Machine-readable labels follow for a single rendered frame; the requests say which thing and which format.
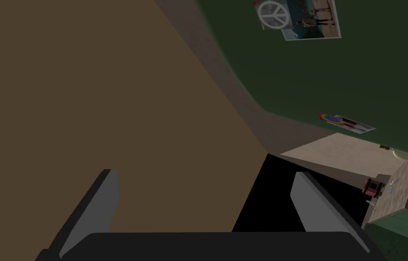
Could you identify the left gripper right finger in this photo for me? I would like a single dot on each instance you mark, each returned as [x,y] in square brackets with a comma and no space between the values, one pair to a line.
[321,212]

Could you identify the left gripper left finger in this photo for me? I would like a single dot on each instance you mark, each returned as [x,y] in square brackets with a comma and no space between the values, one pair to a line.
[93,210]

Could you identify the red chair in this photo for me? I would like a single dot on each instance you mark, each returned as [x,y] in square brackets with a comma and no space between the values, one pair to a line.
[372,188]

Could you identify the rainbow picture poster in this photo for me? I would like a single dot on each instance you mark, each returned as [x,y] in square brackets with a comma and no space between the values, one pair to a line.
[347,123]

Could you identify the beach photo poster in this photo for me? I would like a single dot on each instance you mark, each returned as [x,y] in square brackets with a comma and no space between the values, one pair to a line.
[316,20]

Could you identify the grey peace sign poster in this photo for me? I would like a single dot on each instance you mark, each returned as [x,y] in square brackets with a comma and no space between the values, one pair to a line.
[273,14]

